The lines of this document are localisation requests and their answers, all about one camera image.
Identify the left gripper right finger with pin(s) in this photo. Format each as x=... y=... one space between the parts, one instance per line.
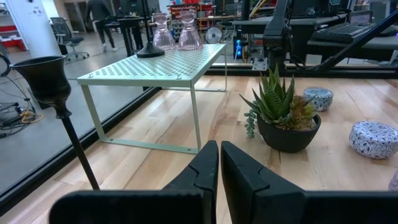
x=248 y=193

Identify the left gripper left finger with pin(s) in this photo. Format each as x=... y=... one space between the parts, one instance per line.
x=205 y=168

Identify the black metal candlestick holder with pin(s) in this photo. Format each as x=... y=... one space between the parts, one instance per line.
x=150 y=51
x=46 y=81

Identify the pink ribbed glass candle holder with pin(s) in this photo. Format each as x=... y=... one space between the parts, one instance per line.
x=189 y=39
x=163 y=39

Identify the white leaf-patterned candle tin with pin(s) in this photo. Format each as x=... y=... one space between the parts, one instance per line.
x=373 y=140

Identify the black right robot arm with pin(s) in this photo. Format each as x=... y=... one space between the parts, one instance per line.
x=276 y=31

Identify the teal leaf-patterned candle tin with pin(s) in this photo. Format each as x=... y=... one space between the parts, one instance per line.
x=320 y=99

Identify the pink patterned candle tin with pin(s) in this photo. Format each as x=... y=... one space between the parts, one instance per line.
x=394 y=183

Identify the succulent plant in black pot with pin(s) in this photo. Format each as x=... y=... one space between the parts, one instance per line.
x=286 y=138

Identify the pale green perforated metal shelf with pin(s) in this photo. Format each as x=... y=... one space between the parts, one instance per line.
x=161 y=68

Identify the black computer tower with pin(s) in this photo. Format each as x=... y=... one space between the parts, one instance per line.
x=238 y=46

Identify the white desk fan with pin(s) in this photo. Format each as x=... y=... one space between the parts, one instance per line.
x=214 y=35

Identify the laptop computer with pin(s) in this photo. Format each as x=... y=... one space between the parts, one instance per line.
x=311 y=46

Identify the black high table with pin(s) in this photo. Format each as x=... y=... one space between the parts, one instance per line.
x=130 y=23

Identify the black computer keyboard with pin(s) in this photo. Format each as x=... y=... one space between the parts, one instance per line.
x=342 y=31

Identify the person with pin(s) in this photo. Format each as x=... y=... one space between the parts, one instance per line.
x=99 y=12

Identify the grey office chair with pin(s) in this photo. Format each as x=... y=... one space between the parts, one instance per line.
x=66 y=34

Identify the grey laptop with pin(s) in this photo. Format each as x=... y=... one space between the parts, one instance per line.
x=360 y=17

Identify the red storage rack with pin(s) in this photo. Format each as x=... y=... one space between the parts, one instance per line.
x=12 y=37

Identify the black table rig frame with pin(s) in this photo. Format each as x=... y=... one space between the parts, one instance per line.
x=311 y=72

